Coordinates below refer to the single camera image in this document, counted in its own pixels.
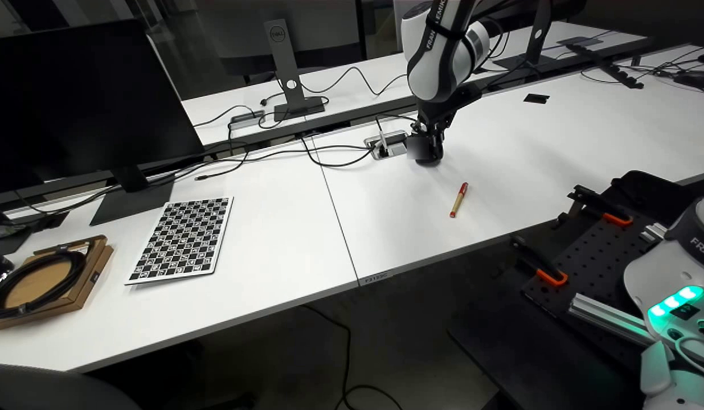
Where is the black white calibration board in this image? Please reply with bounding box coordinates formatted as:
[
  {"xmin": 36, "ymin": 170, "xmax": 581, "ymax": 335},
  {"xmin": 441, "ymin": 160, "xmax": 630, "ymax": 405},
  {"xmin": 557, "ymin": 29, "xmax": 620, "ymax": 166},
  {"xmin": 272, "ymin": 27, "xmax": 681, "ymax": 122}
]
[{"xmin": 124, "ymin": 193, "xmax": 238, "ymax": 289}]

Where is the brown wooden tape roll holder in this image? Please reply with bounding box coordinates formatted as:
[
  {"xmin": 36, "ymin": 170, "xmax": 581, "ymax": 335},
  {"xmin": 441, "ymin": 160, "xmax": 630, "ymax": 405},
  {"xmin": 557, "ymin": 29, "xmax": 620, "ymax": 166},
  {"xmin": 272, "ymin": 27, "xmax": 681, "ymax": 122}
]
[{"xmin": 0, "ymin": 233, "xmax": 117, "ymax": 332}]

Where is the red and tan pen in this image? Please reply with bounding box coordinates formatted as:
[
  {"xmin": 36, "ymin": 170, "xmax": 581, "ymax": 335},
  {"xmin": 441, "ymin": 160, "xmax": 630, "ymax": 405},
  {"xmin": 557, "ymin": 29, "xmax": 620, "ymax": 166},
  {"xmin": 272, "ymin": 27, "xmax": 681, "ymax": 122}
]
[{"xmin": 448, "ymin": 179, "xmax": 473, "ymax": 221}]

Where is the grey dell monitor stand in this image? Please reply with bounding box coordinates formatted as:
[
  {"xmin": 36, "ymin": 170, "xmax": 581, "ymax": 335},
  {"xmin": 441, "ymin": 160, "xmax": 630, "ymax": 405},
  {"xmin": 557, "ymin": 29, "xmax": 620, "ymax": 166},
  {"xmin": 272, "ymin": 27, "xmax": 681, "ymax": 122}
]
[{"xmin": 263, "ymin": 15, "xmax": 329, "ymax": 125}]

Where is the black power strip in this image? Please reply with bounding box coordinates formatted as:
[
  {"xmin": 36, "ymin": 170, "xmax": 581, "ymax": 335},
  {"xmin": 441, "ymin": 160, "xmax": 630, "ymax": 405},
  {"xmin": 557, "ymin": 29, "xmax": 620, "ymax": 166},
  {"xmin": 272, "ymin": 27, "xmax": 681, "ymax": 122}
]
[{"xmin": 591, "ymin": 56, "xmax": 647, "ymax": 91}]

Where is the silver desk socket box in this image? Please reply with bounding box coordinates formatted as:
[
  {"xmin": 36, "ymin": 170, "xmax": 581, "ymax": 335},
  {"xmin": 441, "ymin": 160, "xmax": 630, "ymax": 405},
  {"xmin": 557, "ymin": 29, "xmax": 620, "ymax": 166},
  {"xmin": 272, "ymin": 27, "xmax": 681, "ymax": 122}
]
[{"xmin": 363, "ymin": 127, "xmax": 415, "ymax": 161}]

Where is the aluminium rail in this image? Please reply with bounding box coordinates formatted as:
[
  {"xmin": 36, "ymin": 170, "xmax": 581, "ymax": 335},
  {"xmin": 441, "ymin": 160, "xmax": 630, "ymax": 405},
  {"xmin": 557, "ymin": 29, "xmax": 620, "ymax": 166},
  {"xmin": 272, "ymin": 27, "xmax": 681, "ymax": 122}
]
[{"xmin": 568, "ymin": 291, "xmax": 658, "ymax": 349}]

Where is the black looped cable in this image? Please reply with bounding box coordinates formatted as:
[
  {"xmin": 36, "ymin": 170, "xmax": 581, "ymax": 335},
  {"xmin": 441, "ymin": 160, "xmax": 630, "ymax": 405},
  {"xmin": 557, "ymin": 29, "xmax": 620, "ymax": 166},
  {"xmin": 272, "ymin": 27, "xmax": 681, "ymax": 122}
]
[{"xmin": 296, "ymin": 132, "xmax": 379, "ymax": 170}]

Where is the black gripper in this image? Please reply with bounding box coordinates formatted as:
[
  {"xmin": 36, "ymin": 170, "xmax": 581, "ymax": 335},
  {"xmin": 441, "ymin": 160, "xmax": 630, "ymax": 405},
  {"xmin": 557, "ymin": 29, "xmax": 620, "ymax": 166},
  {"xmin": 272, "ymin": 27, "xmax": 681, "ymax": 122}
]
[{"xmin": 412, "ymin": 102, "xmax": 451, "ymax": 150}]

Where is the small grey adapter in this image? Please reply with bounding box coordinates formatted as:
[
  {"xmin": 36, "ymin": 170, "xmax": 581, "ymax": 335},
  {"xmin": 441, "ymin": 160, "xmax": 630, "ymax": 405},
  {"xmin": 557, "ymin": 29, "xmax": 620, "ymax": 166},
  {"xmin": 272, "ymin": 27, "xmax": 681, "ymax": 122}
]
[{"xmin": 226, "ymin": 110, "xmax": 268, "ymax": 144}]

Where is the black floor cable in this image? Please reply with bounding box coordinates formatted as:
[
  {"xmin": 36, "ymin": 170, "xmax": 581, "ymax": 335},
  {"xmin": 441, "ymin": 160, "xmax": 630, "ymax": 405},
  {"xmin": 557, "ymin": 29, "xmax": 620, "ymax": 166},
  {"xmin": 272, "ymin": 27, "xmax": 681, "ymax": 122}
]
[{"xmin": 303, "ymin": 303, "xmax": 409, "ymax": 410}]

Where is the black cable silver connector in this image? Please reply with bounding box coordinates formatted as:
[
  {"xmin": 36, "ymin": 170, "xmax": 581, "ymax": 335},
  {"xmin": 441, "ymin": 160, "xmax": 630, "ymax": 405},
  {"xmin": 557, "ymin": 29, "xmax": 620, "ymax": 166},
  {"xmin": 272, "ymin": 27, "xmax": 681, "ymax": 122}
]
[{"xmin": 191, "ymin": 142, "xmax": 370, "ymax": 183}]

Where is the black monitor stand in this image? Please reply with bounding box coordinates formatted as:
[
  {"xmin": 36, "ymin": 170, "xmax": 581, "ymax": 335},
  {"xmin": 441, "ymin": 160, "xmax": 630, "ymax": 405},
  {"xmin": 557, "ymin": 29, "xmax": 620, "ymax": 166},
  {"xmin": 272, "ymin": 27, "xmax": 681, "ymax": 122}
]
[{"xmin": 508, "ymin": 0, "xmax": 570, "ymax": 73}]

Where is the black cable on rear desk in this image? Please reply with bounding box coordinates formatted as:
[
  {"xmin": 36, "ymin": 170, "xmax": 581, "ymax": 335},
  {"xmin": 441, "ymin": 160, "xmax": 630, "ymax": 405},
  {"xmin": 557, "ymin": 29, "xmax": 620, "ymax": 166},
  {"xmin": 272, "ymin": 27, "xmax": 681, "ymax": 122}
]
[{"xmin": 191, "ymin": 62, "xmax": 409, "ymax": 132}]

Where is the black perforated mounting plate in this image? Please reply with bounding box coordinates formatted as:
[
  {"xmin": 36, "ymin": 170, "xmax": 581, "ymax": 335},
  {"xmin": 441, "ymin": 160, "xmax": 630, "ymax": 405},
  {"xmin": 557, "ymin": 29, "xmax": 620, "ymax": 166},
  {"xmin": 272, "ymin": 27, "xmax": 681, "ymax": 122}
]
[{"xmin": 518, "ymin": 215, "xmax": 673, "ymax": 347}]

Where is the orange-handled black clamp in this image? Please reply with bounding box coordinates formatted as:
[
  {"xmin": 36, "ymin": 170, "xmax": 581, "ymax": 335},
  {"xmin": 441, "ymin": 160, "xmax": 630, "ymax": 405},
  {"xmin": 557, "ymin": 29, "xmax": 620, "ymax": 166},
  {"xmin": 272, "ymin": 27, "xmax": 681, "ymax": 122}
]
[
  {"xmin": 508, "ymin": 235, "xmax": 573, "ymax": 291},
  {"xmin": 568, "ymin": 183, "xmax": 638, "ymax": 231}
]

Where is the large black monitor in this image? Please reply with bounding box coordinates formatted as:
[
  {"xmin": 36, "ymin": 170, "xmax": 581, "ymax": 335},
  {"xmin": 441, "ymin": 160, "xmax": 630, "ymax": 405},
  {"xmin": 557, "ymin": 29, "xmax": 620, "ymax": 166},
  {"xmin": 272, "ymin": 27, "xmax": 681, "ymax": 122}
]
[{"xmin": 0, "ymin": 15, "xmax": 211, "ymax": 231}]

